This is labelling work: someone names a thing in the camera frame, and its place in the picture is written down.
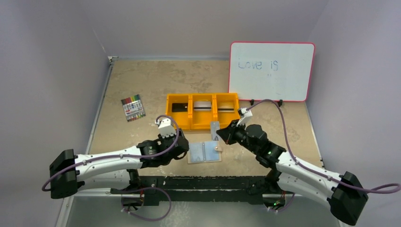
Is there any black magnetic stripe card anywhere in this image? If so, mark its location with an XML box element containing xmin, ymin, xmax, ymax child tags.
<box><xmin>171</xmin><ymin>103</ymin><xmax>188</xmax><ymax>113</ymax></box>

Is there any marker pen pack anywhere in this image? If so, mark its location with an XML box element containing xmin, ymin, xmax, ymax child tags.
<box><xmin>121</xmin><ymin>94</ymin><xmax>146</xmax><ymax>122</ymax></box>

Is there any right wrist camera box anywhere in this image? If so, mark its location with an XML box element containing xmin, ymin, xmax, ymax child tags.
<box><xmin>236</xmin><ymin>107</ymin><xmax>253</xmax><ymax>127</ymax></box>

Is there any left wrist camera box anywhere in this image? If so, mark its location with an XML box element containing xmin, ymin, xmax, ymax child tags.
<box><xmin>155</xmin><ymin>118</ymin><xmax>176</xmax><ymax>138</ymax></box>

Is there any beige leather card holder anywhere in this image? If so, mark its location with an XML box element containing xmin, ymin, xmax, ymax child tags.
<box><xmin>187</xmin><ymin>141</ymin><xmax>222</xmax><ymax>164</ymax></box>

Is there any yellow three-compartment bin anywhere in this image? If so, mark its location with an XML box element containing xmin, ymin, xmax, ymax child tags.
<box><xmin>166</xmin><ymin>93</ymin><xmax>239</xmax><ymax>131</ymax></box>

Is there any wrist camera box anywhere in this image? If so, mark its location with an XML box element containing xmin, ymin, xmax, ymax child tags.
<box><xmin>155</xmin><ymin>118</ymin><xmax>176</xmax><ymax>138</ymax></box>
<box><xmin>236</xmin><ymin>107</ymin><xmax>253</xmax><ymax>127</ymax></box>

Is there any pink-framed whiteboard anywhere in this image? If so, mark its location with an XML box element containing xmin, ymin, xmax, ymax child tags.
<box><xmin>228</xmin><ymin>41</ymin><xmax>315</xmax><ymax>102</ymax></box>

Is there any black front table rail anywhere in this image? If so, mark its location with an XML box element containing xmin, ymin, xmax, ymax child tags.
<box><xmin>110</xmin><ymin>176</ymin><xmax>283</xmax><ymax>206</ymax></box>

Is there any gold magnetic stripe card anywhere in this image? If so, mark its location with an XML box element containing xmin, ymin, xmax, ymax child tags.
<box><xmin>217</xmin><ymin>102</ymin><xmax>235</xmax><ymax>113</ymax></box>

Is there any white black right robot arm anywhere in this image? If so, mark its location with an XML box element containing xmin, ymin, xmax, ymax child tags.
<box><xmin>216</xmin><ymin>120</ymin><xmax>368</xmax><ymax>226</ymax></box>

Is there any silver magnetic stripe card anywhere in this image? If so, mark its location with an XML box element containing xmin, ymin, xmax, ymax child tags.
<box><xmin>193</xmin><ymin>101</ymin><xmax>212</xmax><ymax>111</ymax></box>

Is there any silver VIP credit card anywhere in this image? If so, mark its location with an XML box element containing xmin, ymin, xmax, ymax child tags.
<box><xmin>210</xmin><ymin>121</ymin><xmax>220</xmax><ymax>141</ymax></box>

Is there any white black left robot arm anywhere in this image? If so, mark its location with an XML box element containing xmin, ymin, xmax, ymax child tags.
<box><xmin>42</xmin><ymin>130</ymin><xmax>189</xmax><ymax>199</ymax></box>

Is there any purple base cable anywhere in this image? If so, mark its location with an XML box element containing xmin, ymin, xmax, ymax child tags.
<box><xmin>120</xmin><ymin>185</ymin><xmax>173</xmax><ymax>222</ymax></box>

